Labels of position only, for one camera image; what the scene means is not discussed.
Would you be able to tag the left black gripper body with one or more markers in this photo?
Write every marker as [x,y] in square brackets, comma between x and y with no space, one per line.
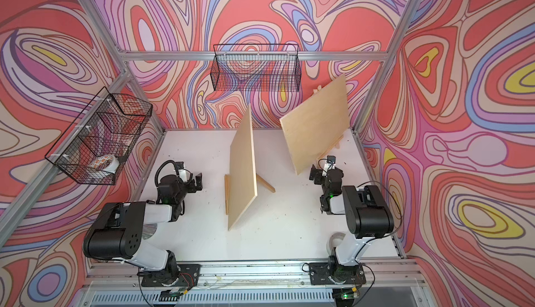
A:
[182,190]

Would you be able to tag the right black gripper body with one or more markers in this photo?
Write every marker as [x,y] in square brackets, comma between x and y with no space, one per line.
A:
[321,180]

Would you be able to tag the wooden easel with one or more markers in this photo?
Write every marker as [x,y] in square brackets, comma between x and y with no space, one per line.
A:
[336,144]
[227,186]

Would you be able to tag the plywood board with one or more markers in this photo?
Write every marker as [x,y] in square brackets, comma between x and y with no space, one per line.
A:
[242,171]
[314,127]

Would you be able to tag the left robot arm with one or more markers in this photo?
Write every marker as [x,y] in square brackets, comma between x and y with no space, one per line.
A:
[117,233]

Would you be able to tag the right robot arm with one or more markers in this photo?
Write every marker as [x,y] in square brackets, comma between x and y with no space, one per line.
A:
[368,219]

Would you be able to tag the patterned tape roll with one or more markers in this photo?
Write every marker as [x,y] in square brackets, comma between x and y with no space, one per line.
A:
[104,164]

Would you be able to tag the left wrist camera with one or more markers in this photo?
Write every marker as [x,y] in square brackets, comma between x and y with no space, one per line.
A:
[181,171]

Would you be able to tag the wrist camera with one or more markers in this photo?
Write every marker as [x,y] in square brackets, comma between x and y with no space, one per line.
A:
[329,163]
[181,171]

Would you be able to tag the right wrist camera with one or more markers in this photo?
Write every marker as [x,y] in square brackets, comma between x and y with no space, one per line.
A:
[329,163]

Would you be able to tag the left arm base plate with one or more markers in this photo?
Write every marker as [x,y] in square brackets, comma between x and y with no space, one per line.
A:
[182,275]

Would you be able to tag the left black wire basket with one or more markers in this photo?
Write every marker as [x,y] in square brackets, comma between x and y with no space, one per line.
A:
[110,124]

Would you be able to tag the black wire basket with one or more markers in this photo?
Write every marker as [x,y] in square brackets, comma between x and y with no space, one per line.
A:
[110,124]
[256,67]

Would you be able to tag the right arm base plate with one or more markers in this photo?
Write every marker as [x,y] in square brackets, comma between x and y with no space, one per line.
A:
[323,273]

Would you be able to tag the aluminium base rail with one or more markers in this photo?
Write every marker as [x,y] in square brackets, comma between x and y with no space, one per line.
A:
[381,282]

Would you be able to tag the back black wire basket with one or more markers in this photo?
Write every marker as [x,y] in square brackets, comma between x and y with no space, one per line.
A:
[256,67]

